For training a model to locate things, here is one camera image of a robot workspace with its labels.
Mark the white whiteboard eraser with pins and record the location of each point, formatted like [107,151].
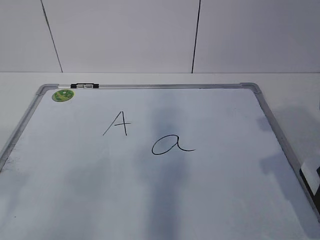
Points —
[310,173]

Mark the white framed whiteboard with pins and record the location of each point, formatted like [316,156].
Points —
[153,162]

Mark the round green magnet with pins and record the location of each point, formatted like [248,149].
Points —
[63,95]

